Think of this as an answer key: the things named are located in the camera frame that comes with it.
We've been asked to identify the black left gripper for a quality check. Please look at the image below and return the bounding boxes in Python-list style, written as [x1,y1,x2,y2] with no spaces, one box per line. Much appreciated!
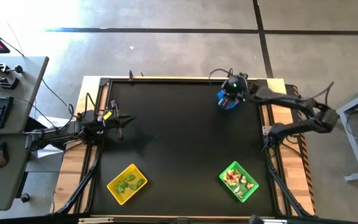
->
[94,109,137,131]

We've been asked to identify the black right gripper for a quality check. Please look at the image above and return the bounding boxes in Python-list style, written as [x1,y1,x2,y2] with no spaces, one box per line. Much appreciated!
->
[221,75,252,108]

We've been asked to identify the blue plastic basket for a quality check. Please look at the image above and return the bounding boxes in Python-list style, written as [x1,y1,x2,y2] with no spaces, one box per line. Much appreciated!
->
[216,89,241,111]

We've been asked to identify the yellow plastic basket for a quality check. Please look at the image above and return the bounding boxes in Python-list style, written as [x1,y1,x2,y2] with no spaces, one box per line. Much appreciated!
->
[106,163,149,206]

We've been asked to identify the white paper sheet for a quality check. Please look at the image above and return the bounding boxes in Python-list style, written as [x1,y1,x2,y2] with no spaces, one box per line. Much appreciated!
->
[31,115,71,159]

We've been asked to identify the green plastic basket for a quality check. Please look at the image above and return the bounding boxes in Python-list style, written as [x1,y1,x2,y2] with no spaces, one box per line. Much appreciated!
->
[218,161,260,203]

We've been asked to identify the grey office desk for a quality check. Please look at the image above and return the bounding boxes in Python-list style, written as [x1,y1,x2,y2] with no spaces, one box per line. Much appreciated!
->
[0,55,50,135]
[0,133,35,212]

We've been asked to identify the black silver desk clamp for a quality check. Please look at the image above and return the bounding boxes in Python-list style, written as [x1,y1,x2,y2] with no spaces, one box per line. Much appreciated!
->
[0,73,21,90]
[0,62,24,75]

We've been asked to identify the grey metal stand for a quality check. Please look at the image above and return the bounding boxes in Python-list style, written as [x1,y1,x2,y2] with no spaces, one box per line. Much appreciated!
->
[336,77,358,183]

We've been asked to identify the black diagonal frame strut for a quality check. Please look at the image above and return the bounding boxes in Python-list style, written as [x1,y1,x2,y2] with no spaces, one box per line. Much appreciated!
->
[265,155,306,218]
[54,146,103,216]

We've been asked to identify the silver metal bracket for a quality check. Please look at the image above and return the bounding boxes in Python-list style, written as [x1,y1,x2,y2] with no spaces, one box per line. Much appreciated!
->
[261,218,288,224]
[78,217,114,224]

